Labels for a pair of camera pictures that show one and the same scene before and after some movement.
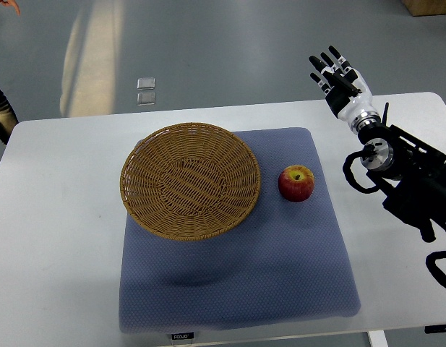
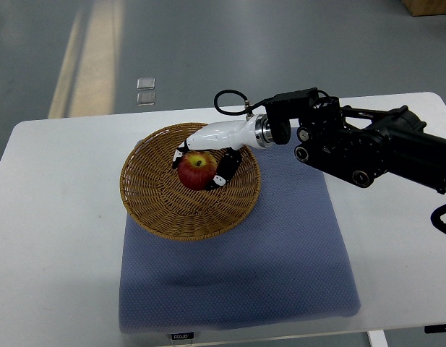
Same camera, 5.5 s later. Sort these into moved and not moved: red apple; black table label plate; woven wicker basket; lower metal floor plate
Moved: red apple
Not moved: black table label plate; lower metal floor plate; woven wicker basket
